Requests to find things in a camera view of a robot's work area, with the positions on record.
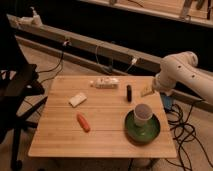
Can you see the wooden table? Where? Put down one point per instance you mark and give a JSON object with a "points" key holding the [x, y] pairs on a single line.
{"points": [[60, 135]]}

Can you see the white device on rail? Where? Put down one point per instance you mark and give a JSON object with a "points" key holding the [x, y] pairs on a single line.
{"points": [[35, 19]]}

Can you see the white paper cup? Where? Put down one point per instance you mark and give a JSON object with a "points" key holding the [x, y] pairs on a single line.
{"points": [[142, 113]]}

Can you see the orange carrot toy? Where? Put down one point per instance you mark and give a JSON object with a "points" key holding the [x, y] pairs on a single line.
{"points": [[83, 123]]}

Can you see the green bowl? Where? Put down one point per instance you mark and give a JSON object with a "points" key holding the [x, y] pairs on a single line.
{"points": [[144, 134]]}

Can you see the black office chair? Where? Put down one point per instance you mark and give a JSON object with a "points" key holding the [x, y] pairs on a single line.
{"points": [[18, 79]]}

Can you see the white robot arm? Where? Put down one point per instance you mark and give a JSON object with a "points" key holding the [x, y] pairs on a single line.
{"points": [[181, 67]]}

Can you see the blue box on floor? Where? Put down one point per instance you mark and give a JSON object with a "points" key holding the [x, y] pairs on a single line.
{"points": [[167, 102]]}

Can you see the yellow cheese wedge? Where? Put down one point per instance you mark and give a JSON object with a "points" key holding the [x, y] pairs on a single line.
{"points": [[147, 90]]}

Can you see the long metal rail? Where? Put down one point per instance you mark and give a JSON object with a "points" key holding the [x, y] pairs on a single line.
{"points": [[146, 61]]}

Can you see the white rectangular block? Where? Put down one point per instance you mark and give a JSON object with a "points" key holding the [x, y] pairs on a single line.
{"points": [[77, 99]]}

